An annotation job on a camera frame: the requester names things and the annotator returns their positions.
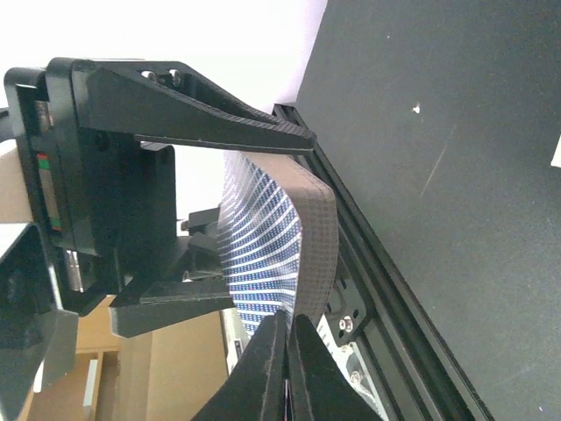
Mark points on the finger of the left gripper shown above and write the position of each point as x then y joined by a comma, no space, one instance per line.
170,102

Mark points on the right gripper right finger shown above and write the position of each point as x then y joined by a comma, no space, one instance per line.
318,389

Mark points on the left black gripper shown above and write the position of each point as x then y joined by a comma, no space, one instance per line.
102,194

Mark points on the blue backed card stack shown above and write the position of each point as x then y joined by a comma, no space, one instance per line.
277,238

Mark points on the black aluminium front rail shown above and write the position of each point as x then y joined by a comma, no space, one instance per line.
411,372

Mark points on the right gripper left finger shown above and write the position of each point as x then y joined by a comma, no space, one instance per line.
255,389

